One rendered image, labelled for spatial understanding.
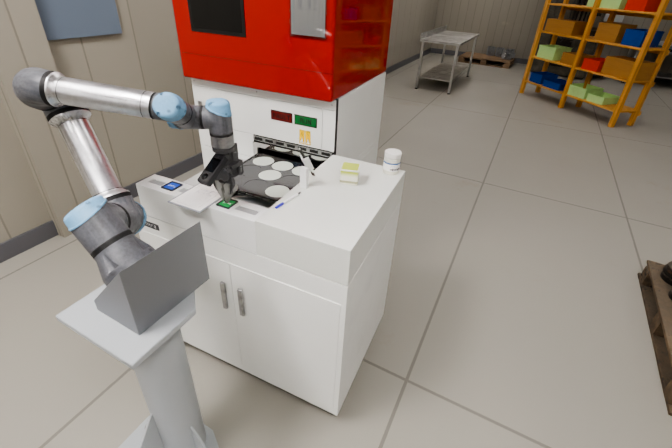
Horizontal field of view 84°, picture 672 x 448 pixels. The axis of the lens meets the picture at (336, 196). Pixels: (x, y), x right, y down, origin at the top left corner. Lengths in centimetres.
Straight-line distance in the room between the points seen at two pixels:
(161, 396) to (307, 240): 71
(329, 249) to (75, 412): 143
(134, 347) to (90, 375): 111
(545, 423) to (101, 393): 201
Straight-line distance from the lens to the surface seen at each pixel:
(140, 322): 117
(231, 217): 134
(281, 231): 123
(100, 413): 213
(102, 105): 122
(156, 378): 143
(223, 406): 198
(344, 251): 115
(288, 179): 166
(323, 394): 174
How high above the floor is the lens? 167
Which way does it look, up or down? 30 degrees down
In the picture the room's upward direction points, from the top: 3 degrees clockwise
